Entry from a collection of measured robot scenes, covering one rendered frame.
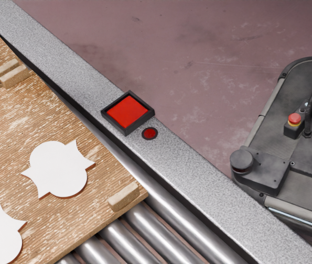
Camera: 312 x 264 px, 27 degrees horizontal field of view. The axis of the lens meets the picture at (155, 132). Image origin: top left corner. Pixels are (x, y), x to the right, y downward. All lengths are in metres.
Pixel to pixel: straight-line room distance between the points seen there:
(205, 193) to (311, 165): 0.87
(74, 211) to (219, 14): 1.81
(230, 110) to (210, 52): 0.32
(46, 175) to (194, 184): 0.27
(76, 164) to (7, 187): 0.13
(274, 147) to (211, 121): 0.44
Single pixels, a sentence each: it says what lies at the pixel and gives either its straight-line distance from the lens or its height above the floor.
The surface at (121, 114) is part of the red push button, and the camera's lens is 1.27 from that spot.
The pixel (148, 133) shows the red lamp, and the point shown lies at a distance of 1.25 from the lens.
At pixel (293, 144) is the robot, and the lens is 2.06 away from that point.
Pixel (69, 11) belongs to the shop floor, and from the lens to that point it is 2.99.
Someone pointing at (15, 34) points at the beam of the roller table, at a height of 0.91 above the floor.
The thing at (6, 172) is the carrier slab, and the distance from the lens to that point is 1.24.
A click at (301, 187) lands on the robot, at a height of 0.24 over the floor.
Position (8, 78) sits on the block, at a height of 0.96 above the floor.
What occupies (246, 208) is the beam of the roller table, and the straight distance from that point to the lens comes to 1.14.
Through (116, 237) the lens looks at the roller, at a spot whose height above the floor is 0.92.
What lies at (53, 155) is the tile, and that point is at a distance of 1.23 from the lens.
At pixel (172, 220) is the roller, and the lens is 1.14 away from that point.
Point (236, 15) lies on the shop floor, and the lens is 2.82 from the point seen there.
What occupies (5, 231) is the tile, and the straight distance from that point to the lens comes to 1.16.
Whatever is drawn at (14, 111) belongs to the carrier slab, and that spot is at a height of 0.94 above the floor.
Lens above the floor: 1.89
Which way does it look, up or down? 51 degrees down
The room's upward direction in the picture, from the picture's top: 12 degrees counter-clockwise
